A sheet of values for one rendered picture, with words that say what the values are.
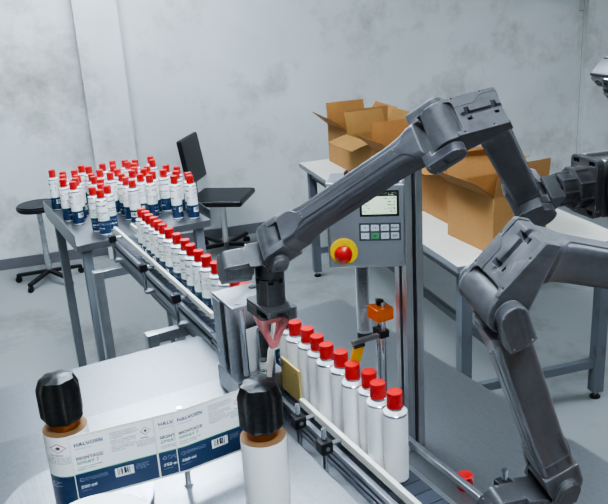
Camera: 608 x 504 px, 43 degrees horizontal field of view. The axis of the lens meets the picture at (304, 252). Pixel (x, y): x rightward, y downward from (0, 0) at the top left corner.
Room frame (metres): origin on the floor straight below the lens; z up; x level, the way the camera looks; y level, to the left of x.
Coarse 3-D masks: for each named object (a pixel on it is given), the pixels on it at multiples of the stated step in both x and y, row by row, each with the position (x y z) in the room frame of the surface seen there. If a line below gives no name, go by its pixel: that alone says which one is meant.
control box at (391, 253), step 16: (336, 176) 1.64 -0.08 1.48; (400, 192) 1.56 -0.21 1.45; (400, 208) 1.56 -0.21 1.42; (336, 224) 1.58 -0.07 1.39; (352, 224) 1.57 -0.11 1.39; (336, 240) 1.58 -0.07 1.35; (352, 240) 1.57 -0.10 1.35; (400, 240) 1.56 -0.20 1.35; (352, 256) 1.57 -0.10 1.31; (368, 256) 1.57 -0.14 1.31; (384, 256) 1.56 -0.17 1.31; (400, 256) 1.56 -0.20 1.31
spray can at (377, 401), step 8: (376, 384) 1.42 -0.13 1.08; (384, 384) 1.42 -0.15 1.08; (376, 392) 1.42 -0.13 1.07; (384, 392) 1.42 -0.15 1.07; (368, 400) 1.43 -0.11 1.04; (376, 400) 1.42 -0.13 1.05; (384, 400) 1.42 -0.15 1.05; (368, 408) 1.42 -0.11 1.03; (376, 408) 1.41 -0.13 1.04; (368, 416) 1.42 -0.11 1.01; (376, 416) 1.41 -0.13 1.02; (368, 424) 1.42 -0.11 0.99; (376, 424) 1.41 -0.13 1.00; (368, 432) 1.42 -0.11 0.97; (376, 432) 1.41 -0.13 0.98; (368, 440) 1.42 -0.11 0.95; (376, 440) 1.41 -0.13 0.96; (368, 448) 1.43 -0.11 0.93; (376, 448) 1.41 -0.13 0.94; (376, 456) 1.41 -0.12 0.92
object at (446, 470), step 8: (408, 440) 1.40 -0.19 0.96; (416, 448) 1.38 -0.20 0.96; (424, 448) 1.37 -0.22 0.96; (424, 456) 1.35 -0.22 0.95; (432, 456) 1.34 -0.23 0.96; (432, 464) 1.33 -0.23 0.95; (440, 464) 1.31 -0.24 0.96; (448, 472) 1.28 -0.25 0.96; (456, 480) 1.26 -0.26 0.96; (464, 480) 1.25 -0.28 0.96; (464, 488) 1.24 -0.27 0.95; (472, 488) 1.23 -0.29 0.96; (472, 496) 1.22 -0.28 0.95
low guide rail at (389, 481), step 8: (304, 400) 1.67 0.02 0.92; (304, 408) 1.66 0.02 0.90; (312, 408) 1.63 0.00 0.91; (320, 416) 1.60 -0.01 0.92; (320, 424) 1.59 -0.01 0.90; (328, 424) 1.56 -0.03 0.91; (336, 432) 1.52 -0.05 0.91; (344, 440) 1.49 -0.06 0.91; (352, 448) 1.46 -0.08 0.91; (360, 456) 1.43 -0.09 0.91; (368, 456) 1.42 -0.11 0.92; (368, 464) 1.40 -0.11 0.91; (376, 464) 1.39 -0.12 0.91; (376, 472) 1.38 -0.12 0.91; (384, 472) 1.36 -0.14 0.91; (384, 480) 1.35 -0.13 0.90; (392, 480) 1.33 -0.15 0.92; (392, 488) 1.32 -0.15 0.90; (400, 488) 1.30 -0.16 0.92; (400, 496) 1.30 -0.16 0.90; (408, 496) 1.28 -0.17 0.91
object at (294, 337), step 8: (296, 320) 1.77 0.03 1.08; (296, 328) 1.75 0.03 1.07; (288, 336) 1.76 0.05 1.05; (296, 336) 1.75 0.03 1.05; (288, 344) 1.75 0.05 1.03; (296, 344) 1.74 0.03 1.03; (288, 352) 1.75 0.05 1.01; (296, 352) 1.74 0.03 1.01; (288, 360) 1.75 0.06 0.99; (296, 360) 1.74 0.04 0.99
